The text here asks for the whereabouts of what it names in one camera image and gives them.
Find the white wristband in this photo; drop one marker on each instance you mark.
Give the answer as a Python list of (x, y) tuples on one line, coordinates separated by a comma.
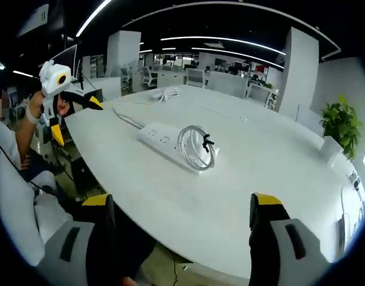
[(33, 116)]

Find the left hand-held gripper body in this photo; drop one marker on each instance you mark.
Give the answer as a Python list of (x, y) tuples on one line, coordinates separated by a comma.
[(51, 77)]

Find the white desk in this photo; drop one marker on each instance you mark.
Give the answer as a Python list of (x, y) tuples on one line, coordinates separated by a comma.
[(259, 155)]

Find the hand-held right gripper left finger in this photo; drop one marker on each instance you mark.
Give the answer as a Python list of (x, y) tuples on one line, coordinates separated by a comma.
[(101, 238)]

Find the person's left hand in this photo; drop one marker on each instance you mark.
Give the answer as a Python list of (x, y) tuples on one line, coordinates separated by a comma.
[(36, 101)]

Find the person's dark trousers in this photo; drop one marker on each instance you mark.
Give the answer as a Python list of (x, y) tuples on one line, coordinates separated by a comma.
[(42, 167)]

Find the white power strip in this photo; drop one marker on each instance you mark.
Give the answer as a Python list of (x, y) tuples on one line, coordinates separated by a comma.
[(152, 134)]

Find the potted green plant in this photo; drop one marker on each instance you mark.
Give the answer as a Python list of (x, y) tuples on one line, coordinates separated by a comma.
[(340, 122)]

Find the linear ceiling light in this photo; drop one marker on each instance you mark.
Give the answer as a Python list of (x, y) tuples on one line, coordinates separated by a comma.
[(224, 40), (93, 18), (238, 54)]

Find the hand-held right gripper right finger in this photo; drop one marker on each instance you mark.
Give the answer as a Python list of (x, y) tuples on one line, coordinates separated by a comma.
[(262, 238)]

